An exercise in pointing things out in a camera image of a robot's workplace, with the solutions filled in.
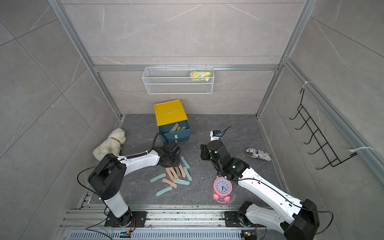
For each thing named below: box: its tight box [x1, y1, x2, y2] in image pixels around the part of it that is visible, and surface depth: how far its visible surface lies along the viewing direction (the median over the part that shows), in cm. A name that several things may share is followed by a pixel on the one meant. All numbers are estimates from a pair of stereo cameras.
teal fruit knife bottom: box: [156, 186, 173, 197], surface depth 84 cm
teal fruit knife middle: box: [173, 179, 190, 186], surface depth 87 cm
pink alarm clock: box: [213, 176, 233, 203], surface depth 82 cm
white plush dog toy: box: [93, 128, 126, 161], surface depth 95 cm
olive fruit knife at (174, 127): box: [169, 123, 179, 133], surface depth 92 cm
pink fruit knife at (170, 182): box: [162, 178, 178, 189], surface depth 87 cm
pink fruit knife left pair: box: [165, 167, 175, 182], surface depth 90 cm
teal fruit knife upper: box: [180, 156, 190, 169], surface depth 95 cm
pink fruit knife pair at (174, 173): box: [169, 167, 179, 180], surface depth 91 cm
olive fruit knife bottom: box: [174, 166, 183, 178], surface depth 92 cm
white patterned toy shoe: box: [245, 148, 272, 161], surface depth 96 cm
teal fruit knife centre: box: [183, 166, 193, 181], surface depth 90 cm
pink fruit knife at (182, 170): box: [178, 163, 186, 178], surface depth 92 cm
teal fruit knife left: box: [150, 173, 166, 182], surface depth 89 cm
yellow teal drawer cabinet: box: [153, 99, 192, 143], surface depth 92 cm
